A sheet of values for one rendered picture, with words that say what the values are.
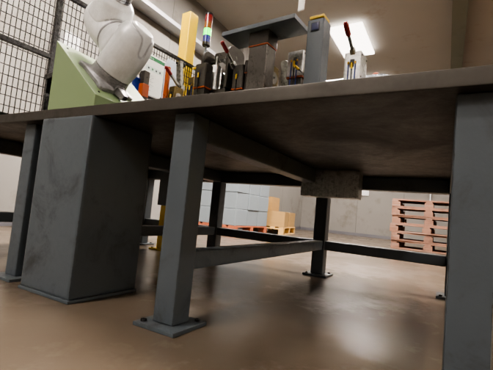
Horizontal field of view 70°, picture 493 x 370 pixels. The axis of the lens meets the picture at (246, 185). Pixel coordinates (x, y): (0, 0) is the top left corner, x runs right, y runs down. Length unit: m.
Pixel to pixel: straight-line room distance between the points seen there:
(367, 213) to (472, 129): 9.63
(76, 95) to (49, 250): 0.58
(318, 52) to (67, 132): 0.99
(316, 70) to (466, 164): 0.76
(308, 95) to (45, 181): 1.06
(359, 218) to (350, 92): 9.66
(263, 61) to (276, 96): 0.65
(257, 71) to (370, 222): 9.08
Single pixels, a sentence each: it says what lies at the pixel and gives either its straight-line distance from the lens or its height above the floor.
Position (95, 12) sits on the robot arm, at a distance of 1.70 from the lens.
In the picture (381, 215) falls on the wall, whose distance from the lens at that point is 10.39.
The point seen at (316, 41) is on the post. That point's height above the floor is 1.05.
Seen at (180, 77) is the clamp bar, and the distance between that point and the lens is 2.21.
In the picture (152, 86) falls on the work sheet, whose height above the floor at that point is 1.22.
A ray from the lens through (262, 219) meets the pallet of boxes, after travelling 6.27.
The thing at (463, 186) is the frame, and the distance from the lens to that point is 0.85.
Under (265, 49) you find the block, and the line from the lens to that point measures 1.60.
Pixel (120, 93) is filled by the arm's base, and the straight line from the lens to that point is 1.55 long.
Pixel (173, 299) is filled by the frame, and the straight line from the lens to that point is 1.13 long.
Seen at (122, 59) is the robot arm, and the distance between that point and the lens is 1.53.
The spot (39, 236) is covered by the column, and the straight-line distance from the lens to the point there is 1.54.
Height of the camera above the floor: 0.37
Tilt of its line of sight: 4 degrees up
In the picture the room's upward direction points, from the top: 5 degrees clockwise
